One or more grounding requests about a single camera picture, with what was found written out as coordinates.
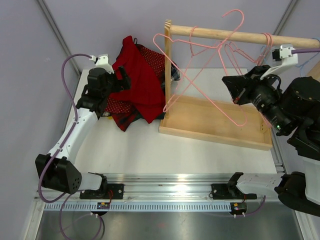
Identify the aluminium mounting rail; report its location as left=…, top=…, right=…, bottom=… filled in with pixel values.
left=33, top=172, right=303, bottom=213

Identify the wooden clothes rack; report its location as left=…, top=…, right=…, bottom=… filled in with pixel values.
left=158, top=19, right=320, bottom=151

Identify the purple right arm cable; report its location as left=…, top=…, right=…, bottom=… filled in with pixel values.
left=292, top=48, right=320, bottom=54

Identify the navy white plaid skirt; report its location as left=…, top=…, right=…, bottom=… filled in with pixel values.
left=102, top=60, right=181, bottom=118

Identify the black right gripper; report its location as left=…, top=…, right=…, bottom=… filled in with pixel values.
left=222, top=64, right=290, bottom=132

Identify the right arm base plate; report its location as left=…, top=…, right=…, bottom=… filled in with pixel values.
left=209, top=183, right=238, bottom=200

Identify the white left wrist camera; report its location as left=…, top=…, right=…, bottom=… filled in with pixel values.
left=90, top=54, right=115, bottom=74

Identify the red black plaid skirt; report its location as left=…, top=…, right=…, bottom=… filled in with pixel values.
left=111, top=109, right=141, bottom=132

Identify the red polka dot skirt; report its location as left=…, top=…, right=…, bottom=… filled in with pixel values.
left=105, top=43, right=165, bottom=115

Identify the light blue wire hanger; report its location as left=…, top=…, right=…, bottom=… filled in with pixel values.
left=259, top=45, right=320, bottom=77

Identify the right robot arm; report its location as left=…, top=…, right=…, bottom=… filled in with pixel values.
left=221, top=65, right=320, bottom=217

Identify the plain red skirt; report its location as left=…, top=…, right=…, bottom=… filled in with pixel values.
left=110, top=35, right=166, bottom=124

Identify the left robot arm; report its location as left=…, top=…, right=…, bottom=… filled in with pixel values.
left=35, top=66, right=131, bottom=199

